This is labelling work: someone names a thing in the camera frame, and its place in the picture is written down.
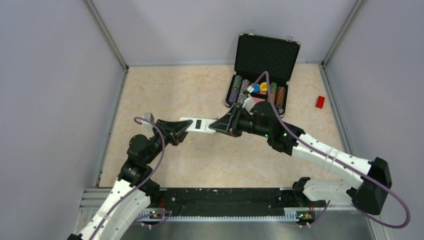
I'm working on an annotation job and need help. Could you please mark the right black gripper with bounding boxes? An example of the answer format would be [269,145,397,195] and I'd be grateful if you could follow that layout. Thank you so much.
[210,104,271,138]

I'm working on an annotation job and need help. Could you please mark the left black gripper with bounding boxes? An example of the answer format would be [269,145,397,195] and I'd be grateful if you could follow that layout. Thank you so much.
[144,118,194,164]

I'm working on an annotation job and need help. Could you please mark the white remote control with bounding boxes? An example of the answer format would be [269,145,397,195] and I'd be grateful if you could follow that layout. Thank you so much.
[179,117,217,134]

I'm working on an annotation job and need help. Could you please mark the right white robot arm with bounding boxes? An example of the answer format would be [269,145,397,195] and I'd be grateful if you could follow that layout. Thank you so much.
[209,101,392,215]

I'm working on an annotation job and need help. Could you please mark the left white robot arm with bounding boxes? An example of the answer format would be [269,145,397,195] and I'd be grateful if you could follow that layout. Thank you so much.
[68,117,193,240]

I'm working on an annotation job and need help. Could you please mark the red card deck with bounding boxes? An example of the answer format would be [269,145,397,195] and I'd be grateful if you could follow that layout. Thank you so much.
[252,97,267,103]

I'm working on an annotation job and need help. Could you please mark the blue dealer chip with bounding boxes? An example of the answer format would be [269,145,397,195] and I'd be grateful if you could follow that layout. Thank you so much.
[253,84,260,93]

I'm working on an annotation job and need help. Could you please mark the yellow dealer chip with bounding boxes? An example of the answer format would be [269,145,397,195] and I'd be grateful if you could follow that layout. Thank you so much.
[259,82,268,93]

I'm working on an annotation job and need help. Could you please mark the black poker chip case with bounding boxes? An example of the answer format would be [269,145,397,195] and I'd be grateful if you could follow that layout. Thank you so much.
[224,33,301,117]

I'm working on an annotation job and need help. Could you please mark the red block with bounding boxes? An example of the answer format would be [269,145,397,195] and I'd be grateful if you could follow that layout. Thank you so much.
[315,95,326,109]

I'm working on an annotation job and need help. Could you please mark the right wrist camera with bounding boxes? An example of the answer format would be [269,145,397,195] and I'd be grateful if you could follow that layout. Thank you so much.
[237,85,256,112]

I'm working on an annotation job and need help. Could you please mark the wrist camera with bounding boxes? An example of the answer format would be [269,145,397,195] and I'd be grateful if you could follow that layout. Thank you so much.
[237,85,256,112]
[138,112,155,129]

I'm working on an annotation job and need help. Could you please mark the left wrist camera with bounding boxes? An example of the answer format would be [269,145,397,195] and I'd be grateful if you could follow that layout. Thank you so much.
[138,112,155,129]

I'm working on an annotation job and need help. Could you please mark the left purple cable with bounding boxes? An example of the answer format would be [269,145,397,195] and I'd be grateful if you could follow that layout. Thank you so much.
[87,116,173,240]

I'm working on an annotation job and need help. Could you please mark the purple cable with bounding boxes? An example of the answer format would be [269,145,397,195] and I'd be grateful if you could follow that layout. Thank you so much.
[251,71,412,229]
[87,116,173,240]

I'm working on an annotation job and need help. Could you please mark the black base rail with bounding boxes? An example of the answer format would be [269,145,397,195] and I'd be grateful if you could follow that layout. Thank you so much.
[79,187,382,229]

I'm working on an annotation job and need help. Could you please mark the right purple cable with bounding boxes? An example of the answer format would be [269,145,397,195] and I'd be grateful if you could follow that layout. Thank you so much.
[251,71,412,229]

